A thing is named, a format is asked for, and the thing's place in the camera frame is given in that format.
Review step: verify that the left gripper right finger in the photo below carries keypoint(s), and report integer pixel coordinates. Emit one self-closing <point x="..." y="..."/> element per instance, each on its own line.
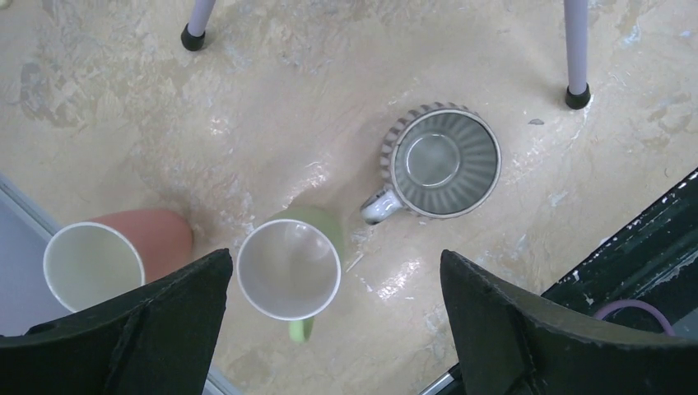
<point x="511" y="341"/>

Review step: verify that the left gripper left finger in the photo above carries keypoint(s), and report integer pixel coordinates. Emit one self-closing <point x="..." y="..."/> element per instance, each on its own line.
<point x="156" y="339"/>

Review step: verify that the salmon pink mug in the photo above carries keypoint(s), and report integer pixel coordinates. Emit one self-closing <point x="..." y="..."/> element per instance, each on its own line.
<point x="89" y="262"/>

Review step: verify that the light green mug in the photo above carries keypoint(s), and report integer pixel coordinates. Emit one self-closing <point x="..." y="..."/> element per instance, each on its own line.
<point x="290" y="267"/>

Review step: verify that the grey ribbed mug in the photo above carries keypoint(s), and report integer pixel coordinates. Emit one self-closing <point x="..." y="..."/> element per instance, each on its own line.
<point x="438" y="161"/>

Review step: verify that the perforated music stand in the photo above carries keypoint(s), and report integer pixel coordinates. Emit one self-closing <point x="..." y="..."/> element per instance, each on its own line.
<point x="576" y="14"/>

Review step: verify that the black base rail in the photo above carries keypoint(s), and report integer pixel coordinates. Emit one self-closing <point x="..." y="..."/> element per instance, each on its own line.
<point x="653" y="258"/>

